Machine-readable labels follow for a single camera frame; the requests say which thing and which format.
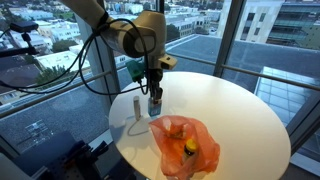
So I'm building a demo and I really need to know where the orange plastic bag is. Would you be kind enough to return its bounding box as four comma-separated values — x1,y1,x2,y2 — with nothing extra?
149,115,220,180

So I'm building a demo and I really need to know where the green wrist camera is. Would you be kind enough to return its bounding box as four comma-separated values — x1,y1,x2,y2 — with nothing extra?
126,60,144,82

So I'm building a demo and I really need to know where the white upright tube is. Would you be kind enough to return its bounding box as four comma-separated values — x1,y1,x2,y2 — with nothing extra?
133,96,141,121

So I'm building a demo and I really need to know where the black camera on stand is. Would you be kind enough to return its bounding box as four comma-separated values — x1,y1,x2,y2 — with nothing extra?
0,21,39,58

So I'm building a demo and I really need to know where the blue box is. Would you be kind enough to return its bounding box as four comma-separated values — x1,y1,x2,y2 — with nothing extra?
148,98,162,116

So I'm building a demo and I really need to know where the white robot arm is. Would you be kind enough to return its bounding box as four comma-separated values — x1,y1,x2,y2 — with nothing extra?
60,0,177,102

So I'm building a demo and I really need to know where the yellow capped bottle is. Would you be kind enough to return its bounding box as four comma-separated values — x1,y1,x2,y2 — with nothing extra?
181,139,198,164

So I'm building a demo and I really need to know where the black equipment on floor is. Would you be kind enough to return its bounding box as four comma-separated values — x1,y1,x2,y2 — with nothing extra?
14,132,136,180

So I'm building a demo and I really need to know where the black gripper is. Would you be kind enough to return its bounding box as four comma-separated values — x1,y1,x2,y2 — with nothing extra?
148,69,163,101

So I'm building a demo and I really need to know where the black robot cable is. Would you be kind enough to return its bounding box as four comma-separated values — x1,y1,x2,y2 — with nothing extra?
0,18,150,97

